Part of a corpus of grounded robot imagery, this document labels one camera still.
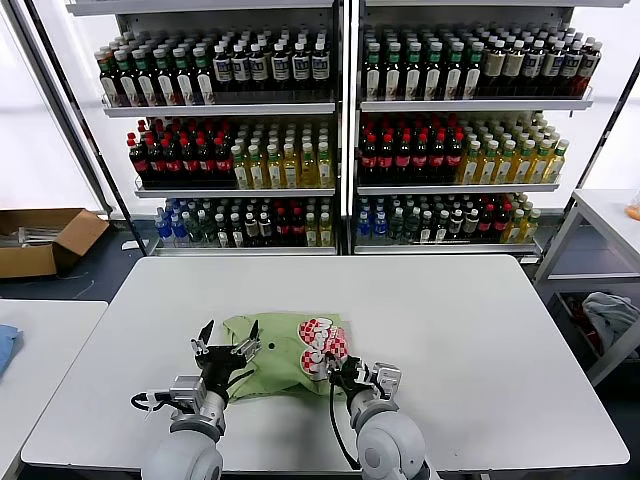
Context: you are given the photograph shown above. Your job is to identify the dark bottle beige label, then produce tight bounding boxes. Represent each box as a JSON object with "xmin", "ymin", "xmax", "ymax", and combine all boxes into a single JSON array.
[
  {"xmin": 483, "ymin": 40, "xmax": 506, "ymax": 98},
  {"xmin": 503, "ymin": 40, "xmax": 526, "ymax": 98}
]

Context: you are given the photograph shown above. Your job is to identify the grey-framed white side table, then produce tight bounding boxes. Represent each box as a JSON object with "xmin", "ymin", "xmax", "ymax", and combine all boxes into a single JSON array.
[{"xmin": 532, "ymin": 188, "xmax": 640, "ymax": 387}]

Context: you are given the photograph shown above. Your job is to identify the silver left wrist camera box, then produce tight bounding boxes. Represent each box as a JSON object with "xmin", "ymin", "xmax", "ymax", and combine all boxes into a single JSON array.
[{"xmin": 168, "ymin": 375, "xmax": 210, "ymax": 417}]

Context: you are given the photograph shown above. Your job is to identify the silver metal rods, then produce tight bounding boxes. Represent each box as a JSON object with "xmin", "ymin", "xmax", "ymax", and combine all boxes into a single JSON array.
[{"xmin": 17, "ymin": 227, "xmax": 64, "ymax": 247}]

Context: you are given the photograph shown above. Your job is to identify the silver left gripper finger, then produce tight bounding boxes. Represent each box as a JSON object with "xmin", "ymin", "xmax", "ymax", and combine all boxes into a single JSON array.
[
  {"xmin": 231, "ymin": 319, "xmax": 262, "ymax": 363},
  {"xmin": 189, "ymin": 319, "xmax": 215, "ymax": 358}
]

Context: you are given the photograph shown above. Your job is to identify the light green polo shirt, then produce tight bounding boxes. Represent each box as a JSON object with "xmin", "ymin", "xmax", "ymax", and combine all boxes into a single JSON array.
[{"xmin": 222, "ymin": 312, "xmax": 357, "ymax": 404}]

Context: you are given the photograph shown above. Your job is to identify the open brown cardboard box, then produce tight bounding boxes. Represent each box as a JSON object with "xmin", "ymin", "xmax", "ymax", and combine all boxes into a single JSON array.
[{"xmin": 0, "ymin": 208, "xmax": 112, "ymax": 280}]

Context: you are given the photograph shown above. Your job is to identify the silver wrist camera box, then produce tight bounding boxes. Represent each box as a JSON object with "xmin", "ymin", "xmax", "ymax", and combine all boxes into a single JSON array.
[
  {"xmin": 168, "ymin": 375, "xmax": 210, "ymax": 417},
  {"xmin": 372, "ymin": 363, "xmax": 404, "ymax": 400}
]

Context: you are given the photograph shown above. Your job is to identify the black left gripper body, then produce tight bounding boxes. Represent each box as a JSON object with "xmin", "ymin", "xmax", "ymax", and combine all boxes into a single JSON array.
[{"xmin": 194, "ymin": 343, "xmax": 260, "ymax": 397}]

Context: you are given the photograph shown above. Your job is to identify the white metal shelf board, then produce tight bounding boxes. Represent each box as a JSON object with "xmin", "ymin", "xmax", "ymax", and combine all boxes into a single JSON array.
[
  {"xmin": 67, "ymin": 0, "xmax": 335, "ymax": 18},
  {"xmin": 358, "ymin": 88, "xmax": 595, "ymax": 114},
  {"xmin": 363, "ymin": 0, "xmax": 632, "ymax": 9},
  {"xmin": 356, "ymin": 174, "xmax": 562, "ymax": 197},
  {"xmin": 148, "ymin": 239, "xmax": 338, "ymax": 257},
  {"xmin": 133, "ymin": 177, "xmax": 337, "ymax": 200},
  {"xmin": 102, "ymin": 94, "xmax": 337, "ymax": 120},
  {"xmin": 352, "ymin": 238, "xmax": 544, "ymax": 257}
]

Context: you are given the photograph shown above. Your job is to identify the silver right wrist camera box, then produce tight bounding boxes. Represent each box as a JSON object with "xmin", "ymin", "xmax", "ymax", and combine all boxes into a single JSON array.
[{"xmin": 372, "ymin": 363, "xmax": 404, "ymax": 400}]

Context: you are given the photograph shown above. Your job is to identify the white metal shelving unit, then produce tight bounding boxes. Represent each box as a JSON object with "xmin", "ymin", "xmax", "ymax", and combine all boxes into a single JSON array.
[
  {"xmin": 349, "ymin": 0, "xmax": 634, "ymax": 265},
  {"xmin": 67, "ymin": 0, "xmax": 350, "ymax": 257}
]

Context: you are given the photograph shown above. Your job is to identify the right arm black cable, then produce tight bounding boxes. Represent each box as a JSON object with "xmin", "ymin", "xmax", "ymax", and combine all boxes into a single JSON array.
[{"xmin": 327, "ymin": 379, "xmax": 364, "ymax": 472}]

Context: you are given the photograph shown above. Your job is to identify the cola bottle red cap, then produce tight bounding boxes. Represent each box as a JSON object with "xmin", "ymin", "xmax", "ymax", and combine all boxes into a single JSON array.
[
  {"xmin": 411, "ymin": 132, "xmax": 431, "ymax": 184},
  {"xmin": 127, "ymin": 132, "xmax": 150, "ymax": 187},
  {"xmin": 429, "ymin": 132, "xmax": 448, "ymax": 184},
  {"xmin": 178, "ymin": 137, "xmax": 199, "ymax": 187},
  {"xmin": 161, "ymin": 137, "xmax": 182, "ymax": 187},
  {"xmin": 377, "ymin": 132, "xmax": 397, "ymax": 184},
  {"xmin": 492, "ymin": 202, "xmax": 508, "ymax": 242},
  {"xmin": 144, "ymin": 137, "xmax": 165, "ymax": 187},
  {"xmin": 213, "ymin": 137, "xmax": 234, "ymax": 187},
  {"xmin": 290, "ymin": 207, "xmax": 307, "ymax": 247},
  {"xmin": 195, "ymin": 137, "xmax": 216, "ymax": 187},
  {"xmin": 445, "ymin": 131, "xmax": 465, "ymax": 184},
  {"xmin": 394, "ymin": 132, "xmax": 414, "ymax": 184},
  {"xmin": 360, "ymin": 132, "xmax": 380, "ymax": 184},
  {"xmin": 275, "ymin": 207, "xmax": 292, "ymax": 247},
  {"xmin": 478, "ymin": 203, "xmax": 494, "ymax": 243}
]

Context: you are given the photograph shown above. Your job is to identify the white grey clothes pile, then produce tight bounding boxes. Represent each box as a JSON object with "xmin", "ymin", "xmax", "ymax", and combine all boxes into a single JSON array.
[{"xmin": 581, "ymin": 292, "xmax": 640, "ymax": 362}]

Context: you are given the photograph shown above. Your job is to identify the dark bottle white blue label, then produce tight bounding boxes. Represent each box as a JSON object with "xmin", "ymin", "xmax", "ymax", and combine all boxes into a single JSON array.
[
  {"xmin": 249, "ymin": 43, "xmax": 269, "ymax": 94},
  {"xmin": 523, "ymin": 39, "xmax": 546, "ymax": 98},
  {"xmin": 543, "ymin": 39, "xmax": 566, "ymax": 98},
  {"xmin": 213, "ymin": 43, "xmax": 235, "ymax": 94},
  {"xmin": 311, "ymin": 41, "xmax": 331, "ymax": 94},
  {"xmin": 579, "ymin": 38, "xmax": 603, "ymax": 98},
  {"xmin": 291, "ymin": 41, "xmax": 311, "ymax": 94},
  {"xmin": 271, "ymin": 42, "xmax": 292, "ymax": 94},
  {"xmin": 562, "ymin": 39, "xmax": 584, "ymax": 98},
  {"xmin": 232, "ymin": 43, "xmax": 252, "ymax": 94}
]

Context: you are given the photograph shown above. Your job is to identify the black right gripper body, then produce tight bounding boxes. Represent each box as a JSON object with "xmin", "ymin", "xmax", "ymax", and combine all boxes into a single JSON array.
[{"xmin": 333, "ymin": 354, "xmax": 375, "ymax": 397}]

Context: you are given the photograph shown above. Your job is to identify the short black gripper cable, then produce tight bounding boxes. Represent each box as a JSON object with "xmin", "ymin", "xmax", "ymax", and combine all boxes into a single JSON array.
[{"xmin": 224, "ymin": 368, "xmax": 256, "ymax": 392}]

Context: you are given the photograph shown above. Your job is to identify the folded blue cloth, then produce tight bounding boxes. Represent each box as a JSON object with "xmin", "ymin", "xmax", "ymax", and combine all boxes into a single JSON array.
[{"xmin": 0, "ymin": 324, "xmax": 25, "ymax": 384}]

